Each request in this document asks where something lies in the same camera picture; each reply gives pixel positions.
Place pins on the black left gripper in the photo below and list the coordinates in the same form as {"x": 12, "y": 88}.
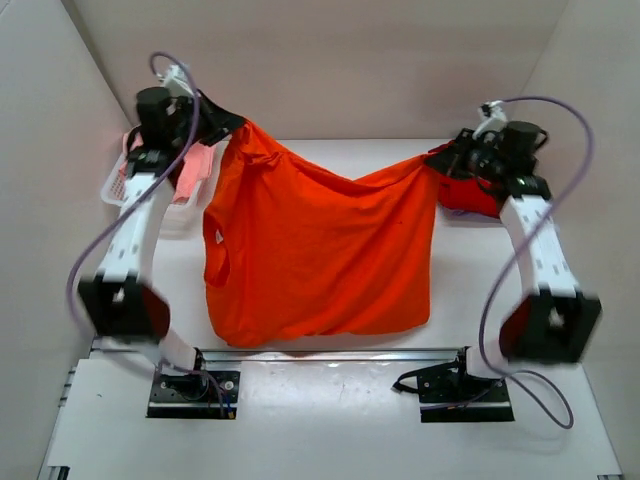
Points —
{"x": 221, "y": 118}

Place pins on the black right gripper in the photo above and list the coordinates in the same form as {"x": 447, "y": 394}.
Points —
{"x": 449, "y": 159}

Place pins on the orange t shirt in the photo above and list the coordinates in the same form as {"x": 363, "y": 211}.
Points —
{"x": 295, "y": 250}

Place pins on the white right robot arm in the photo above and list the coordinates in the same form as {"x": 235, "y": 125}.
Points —
{"x": 553, "y": 322}

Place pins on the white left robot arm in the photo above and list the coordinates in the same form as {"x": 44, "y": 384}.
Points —
{"x": 118, "y": 298}

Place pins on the pink t shirt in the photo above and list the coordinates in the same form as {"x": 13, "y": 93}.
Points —
{"x": 197, "y": 167}

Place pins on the red folded t shirt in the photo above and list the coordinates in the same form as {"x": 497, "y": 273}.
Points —
{"x": 467, "y": 196}

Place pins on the white plastic basket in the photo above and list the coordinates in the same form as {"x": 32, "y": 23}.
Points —
{"x": 179, "y": 216}

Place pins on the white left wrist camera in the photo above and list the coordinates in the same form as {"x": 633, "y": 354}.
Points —
{"x": 176, "y": 81}

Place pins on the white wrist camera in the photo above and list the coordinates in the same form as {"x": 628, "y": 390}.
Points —
{"x": 493, "y": 118}
{"x": 176, "y": 81}

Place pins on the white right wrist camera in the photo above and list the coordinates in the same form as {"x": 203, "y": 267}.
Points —
{"x": 493, "y": 118}

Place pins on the aluminium table rail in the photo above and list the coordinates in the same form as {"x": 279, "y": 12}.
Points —
{"x": 402, "y": 355}

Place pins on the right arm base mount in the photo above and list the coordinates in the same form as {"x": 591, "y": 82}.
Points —
{"x": 448, "y": 393}

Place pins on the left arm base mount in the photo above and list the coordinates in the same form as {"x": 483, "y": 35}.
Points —
{"x": 213, "y": 396}

